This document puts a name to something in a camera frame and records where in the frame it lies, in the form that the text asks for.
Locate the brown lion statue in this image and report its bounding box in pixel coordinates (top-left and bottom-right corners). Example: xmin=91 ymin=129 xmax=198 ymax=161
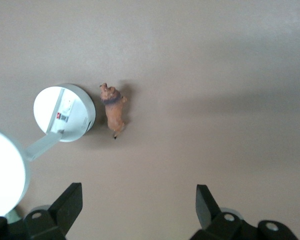
xmin=98 ymin=82 xmax=129 ymax=140

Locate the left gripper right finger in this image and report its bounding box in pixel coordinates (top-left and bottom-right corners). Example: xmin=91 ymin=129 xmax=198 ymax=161
xmin=191 ymin=184 xmax=258 ymax=240

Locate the white round desk lamp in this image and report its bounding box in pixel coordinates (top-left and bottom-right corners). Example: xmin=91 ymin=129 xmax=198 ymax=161
xmin=0 ymin=82 xmax=97 ymax=219

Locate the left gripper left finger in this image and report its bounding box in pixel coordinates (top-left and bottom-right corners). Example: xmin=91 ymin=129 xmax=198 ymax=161
xmin=22 ymin=182 xmax=83 ymax=240

